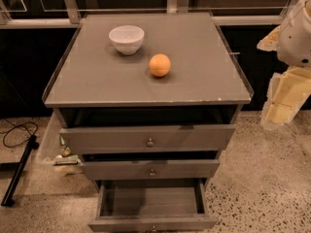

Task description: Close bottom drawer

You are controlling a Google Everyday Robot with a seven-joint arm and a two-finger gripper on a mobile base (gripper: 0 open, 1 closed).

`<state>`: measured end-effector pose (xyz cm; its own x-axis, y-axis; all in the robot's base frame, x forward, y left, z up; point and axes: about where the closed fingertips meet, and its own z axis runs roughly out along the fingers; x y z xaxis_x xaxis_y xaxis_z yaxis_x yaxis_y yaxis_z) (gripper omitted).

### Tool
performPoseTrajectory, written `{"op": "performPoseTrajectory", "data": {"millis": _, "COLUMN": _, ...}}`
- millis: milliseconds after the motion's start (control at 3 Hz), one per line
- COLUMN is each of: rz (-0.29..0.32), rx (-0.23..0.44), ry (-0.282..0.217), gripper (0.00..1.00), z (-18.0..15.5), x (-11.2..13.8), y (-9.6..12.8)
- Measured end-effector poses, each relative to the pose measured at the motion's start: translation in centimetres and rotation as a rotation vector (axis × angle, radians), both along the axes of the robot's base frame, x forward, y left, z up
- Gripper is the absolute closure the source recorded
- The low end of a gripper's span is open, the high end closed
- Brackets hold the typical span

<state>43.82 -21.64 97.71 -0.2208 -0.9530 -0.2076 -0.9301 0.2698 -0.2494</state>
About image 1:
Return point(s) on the grey middle drawer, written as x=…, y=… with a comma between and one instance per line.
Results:
x=150, y=169

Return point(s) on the orange fruit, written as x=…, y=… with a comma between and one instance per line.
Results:
x=159, y=65

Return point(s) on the black floor stand bar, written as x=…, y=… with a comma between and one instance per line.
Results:
x=32, y=144

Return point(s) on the grey top drawer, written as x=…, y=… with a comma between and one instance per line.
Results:
x=84, y=140

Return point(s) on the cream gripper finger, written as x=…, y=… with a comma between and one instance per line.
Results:
x=286, y=94
x=269, y=42

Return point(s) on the white ceramic bowl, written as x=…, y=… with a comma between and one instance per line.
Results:
x=127, y=39

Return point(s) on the grey drawer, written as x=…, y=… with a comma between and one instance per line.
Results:
x=150, y=169
x=152, y=206
x=84, y=140

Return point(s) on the metal frame railing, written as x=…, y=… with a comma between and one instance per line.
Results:
x=22, y=14

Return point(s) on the grey drawer cabinet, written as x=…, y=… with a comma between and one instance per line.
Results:
x=97, y=86

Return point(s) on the grey bottom drawer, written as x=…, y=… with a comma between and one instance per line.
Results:
x=152, y=206

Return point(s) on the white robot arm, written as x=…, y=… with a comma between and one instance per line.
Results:
x=294, y=40

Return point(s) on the clear plastic bin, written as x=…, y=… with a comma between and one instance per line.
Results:
x=52, y=150

